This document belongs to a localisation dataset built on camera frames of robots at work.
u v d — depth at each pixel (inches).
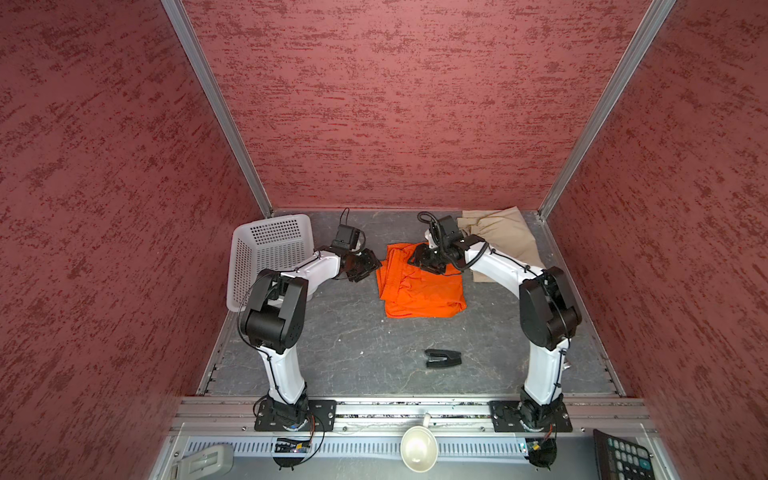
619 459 26.6
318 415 29.2
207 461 26.1
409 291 36.1
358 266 33.2
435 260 32.2
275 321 19.5
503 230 42.9
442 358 32.0
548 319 20.1
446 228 29.8
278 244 43.1
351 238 31.2
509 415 29.2
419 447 27.4
